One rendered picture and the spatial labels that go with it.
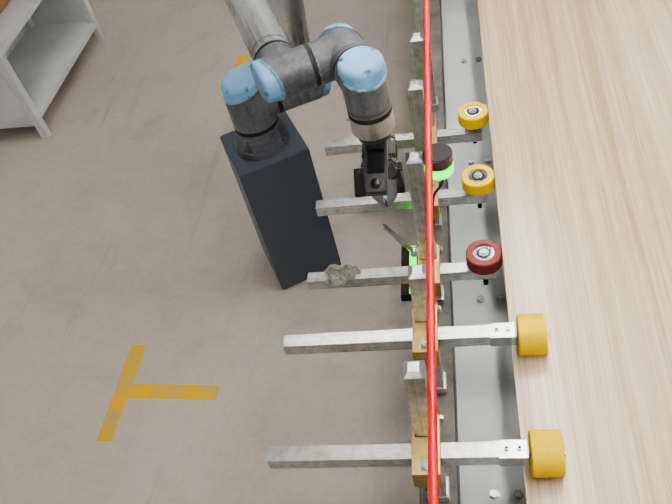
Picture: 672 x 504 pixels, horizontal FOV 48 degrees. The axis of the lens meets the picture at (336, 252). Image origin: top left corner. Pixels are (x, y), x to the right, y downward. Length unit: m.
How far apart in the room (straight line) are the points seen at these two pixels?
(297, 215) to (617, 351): 1.44
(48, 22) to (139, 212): 1.78
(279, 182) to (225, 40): 1.96
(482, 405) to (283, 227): 1.18
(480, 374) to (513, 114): 0.68
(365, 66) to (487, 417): 0.84
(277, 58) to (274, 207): 1.15
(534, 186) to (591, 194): 0.13
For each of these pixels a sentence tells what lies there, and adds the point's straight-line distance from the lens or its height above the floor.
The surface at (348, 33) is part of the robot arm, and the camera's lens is 1.58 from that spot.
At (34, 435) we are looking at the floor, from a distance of 2.96.
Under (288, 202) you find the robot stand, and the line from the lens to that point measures 2.64.
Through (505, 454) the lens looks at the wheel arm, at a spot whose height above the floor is 0.96.
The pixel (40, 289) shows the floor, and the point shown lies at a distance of 3.41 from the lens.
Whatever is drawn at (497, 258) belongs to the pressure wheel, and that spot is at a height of 0.91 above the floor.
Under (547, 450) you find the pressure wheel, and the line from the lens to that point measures 1.36.
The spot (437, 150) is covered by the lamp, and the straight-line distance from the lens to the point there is 1.55.
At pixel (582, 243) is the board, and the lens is 1.73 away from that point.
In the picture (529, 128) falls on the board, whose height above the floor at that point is 0.90.
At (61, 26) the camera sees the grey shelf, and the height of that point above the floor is 0.14.
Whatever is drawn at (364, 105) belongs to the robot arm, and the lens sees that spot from 1.48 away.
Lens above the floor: 2.19
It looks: 47 degrees down
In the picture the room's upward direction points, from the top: 16 degrees counter-clockwise
